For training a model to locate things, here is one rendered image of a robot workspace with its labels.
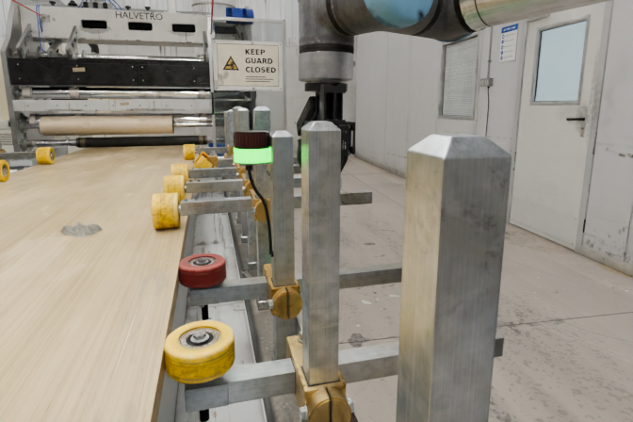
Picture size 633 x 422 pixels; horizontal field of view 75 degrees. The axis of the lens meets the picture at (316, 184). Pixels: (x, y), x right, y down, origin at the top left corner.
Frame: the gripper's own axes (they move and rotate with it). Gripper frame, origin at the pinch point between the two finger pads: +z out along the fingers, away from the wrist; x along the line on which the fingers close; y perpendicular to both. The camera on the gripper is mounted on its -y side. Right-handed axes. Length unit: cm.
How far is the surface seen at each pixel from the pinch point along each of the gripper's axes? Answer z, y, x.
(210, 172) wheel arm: 6, -75, -19
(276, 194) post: -2.0, 4.3, -9.0
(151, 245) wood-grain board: 11.1, -14.4, -31.5
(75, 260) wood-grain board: 11.1, -9.1, -43.6
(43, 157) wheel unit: 8, -148, -95
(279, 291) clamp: 14.4, 5.7, -9.1
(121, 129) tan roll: -1, -227, -75
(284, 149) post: -9.4, 4.3, -7.5
